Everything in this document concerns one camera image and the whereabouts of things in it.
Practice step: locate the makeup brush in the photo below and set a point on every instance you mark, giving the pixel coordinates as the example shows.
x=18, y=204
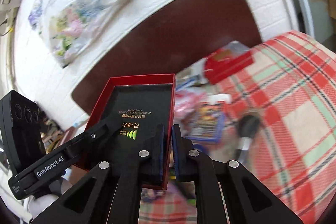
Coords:
x=247, y=128

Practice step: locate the plaid red blanket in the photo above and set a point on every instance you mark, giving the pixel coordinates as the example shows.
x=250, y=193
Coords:
x=291, y=86

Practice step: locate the red gift box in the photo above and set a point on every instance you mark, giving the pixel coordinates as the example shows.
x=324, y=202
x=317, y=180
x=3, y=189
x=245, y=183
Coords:
x=227, y=61

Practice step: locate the red box with black insert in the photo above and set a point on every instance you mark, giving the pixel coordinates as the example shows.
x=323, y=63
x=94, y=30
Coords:
x=140, y=103

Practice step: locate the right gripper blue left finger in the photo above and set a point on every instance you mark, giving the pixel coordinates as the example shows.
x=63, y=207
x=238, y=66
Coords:
x=154, y=162

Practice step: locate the blue orange card box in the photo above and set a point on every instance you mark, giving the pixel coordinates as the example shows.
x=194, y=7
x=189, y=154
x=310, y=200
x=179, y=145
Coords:
x=207, y=124

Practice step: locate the floral plastic bag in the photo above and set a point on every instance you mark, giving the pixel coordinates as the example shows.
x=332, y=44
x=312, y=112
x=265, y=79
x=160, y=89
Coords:
x=68, y=27

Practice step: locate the black camera unit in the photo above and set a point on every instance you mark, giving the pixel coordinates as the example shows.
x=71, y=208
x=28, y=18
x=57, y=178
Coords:
x=21, y=131

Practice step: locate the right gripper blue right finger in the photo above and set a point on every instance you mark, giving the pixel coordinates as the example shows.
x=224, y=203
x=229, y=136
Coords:
x=184, y=155

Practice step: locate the dark brown headboard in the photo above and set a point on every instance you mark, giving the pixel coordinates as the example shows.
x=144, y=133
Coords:
x=170, y=40

